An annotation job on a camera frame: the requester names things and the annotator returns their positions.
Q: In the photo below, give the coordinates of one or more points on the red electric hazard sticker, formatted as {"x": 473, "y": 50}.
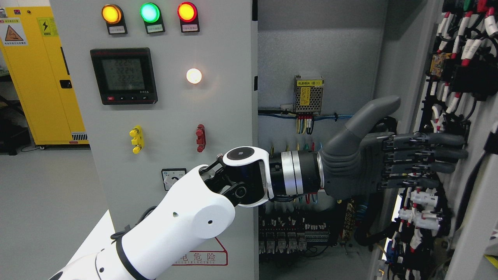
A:
{"x": 210, "y": 253}

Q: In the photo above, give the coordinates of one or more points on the red indicator lamp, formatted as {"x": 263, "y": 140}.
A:
{"x": 188, "y": 16}

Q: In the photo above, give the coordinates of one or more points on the yellow safety cabinet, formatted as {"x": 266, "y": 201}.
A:
{"x": 31, "y": 46}

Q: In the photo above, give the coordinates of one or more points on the black white rotary switch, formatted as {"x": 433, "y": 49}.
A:
{"x": 171, "y": 176}

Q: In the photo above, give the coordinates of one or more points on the white indicator lamp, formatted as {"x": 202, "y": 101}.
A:
{"x": 194, "y": 76}

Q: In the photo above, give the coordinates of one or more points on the lower relay terminal row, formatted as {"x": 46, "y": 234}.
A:
{"x": 298, "y": 228}

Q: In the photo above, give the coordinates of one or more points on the red terminal post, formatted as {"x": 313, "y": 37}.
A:
{"x": 201, "y": 138}

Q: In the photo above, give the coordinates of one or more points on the yellow indicator lamp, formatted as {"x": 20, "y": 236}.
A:
{"x": 114, "y": 19}

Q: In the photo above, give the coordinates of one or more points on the black digital power meter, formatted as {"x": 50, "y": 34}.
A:
{"x": 124, "y": 76}

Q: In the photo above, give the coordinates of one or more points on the metal mesh power supply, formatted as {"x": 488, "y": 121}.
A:
{"x": 308, "y": 94}

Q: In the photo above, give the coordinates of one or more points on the yellow terminal post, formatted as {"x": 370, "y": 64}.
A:
{"x": 137, "y": 135}

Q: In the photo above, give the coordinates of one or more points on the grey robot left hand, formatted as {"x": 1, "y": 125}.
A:
{"x": 358, "y": 162}

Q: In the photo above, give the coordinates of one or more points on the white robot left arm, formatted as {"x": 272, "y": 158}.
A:
{"x": 200, "y": 206}

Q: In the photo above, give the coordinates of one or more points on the green indicator lamp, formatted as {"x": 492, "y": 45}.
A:
{"x": 152, "y": 18}

